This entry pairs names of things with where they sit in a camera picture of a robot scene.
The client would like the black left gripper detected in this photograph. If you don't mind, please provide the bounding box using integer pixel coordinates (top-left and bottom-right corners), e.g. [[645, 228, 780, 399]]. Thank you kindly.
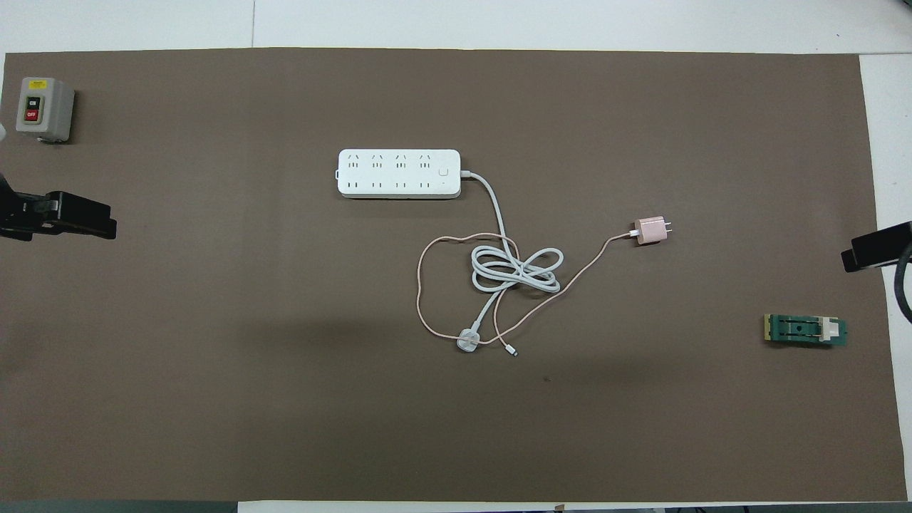
[[0, 171, 117, 242]]

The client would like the pink charger adapter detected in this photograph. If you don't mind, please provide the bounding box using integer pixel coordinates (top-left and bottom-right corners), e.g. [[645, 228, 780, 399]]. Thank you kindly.
[[633, 216, 673, 246]]

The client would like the pink charging cable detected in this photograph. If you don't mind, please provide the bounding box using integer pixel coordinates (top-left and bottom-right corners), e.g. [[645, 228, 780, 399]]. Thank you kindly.
[[416, 229, 640, 357]]

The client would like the white power strip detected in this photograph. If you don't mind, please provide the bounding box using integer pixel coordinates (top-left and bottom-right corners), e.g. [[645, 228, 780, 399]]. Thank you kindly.
[[337, 148, 462, 200]]

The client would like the brown table mat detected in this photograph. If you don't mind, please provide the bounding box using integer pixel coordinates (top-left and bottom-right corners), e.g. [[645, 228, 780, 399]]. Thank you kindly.
[[0, 47, 907, 502]]

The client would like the grey on-off switch box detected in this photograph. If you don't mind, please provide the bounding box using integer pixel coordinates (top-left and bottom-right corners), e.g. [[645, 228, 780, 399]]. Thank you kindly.
[[16, 77, 76, 144]]

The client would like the green knife switch block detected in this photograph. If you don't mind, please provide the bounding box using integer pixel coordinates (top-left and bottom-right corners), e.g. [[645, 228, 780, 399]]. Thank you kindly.
[[764, 313, 849, 349]]

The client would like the white power cord with plug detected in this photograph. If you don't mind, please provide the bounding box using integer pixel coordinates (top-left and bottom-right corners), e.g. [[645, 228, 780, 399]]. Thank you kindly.
[[456, 170, 564, 354]]

